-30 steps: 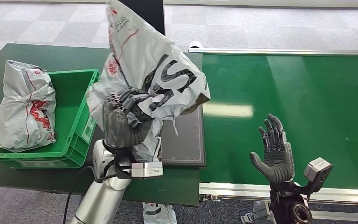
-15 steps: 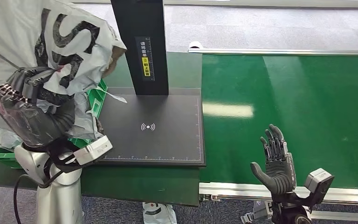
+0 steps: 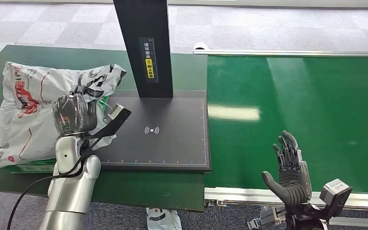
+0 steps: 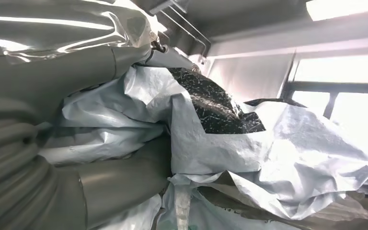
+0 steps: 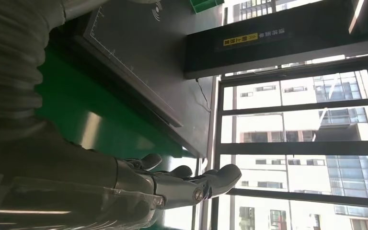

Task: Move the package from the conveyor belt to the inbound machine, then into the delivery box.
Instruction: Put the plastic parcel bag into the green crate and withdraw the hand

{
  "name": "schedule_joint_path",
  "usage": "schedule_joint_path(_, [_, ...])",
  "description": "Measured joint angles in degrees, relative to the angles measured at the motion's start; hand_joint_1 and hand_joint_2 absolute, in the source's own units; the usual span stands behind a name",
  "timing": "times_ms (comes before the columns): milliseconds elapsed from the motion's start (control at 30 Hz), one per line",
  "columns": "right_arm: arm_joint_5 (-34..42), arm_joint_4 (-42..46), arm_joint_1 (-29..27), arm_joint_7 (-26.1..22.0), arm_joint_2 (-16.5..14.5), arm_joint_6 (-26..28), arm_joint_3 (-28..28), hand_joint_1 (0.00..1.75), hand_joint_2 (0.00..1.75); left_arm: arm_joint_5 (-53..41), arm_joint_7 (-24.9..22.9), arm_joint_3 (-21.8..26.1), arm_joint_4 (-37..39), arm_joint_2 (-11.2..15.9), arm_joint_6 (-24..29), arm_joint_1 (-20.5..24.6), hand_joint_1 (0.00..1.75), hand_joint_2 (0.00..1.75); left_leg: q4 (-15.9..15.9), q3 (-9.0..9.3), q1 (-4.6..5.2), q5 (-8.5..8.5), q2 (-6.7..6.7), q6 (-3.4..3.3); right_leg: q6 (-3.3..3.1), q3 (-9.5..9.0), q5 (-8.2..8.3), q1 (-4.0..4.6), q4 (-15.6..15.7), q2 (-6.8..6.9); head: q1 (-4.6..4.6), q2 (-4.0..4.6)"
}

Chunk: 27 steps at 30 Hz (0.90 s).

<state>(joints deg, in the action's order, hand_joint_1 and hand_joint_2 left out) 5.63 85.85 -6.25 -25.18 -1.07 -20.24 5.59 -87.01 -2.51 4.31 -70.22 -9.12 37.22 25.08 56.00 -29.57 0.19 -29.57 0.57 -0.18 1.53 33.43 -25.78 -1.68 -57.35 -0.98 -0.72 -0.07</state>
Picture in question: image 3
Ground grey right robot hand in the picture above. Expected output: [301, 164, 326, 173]
[262, 130, 312, 207]

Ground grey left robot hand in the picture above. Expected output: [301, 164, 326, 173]
[53, 92, 97, 136]

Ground white courier package red logo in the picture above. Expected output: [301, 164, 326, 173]
[0, 61, 127, 168]

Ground green conveyor belt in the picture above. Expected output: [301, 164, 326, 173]
[204, 54, 368, 195]

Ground black inbound scanner machine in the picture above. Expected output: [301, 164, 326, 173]
[93, 0, 212, 172]

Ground green plastic crate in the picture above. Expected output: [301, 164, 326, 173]
[0, 95, 110, 174]

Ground white plastic bag black print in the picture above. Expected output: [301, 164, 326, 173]
[146, 207, 183, 230]

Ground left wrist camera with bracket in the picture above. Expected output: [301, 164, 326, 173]
[82, 104, 132, 142]

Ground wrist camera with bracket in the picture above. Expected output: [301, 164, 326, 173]
[82, 104, 132, 142]
[319, 178, 353, 218]

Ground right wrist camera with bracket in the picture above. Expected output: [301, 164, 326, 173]
[319, 178, 353, 218]

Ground aluminium conveyor frame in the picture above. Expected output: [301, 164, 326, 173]
[193, 42, 368, 230]

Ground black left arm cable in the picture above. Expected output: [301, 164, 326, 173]
[7, 139, 108, 230]

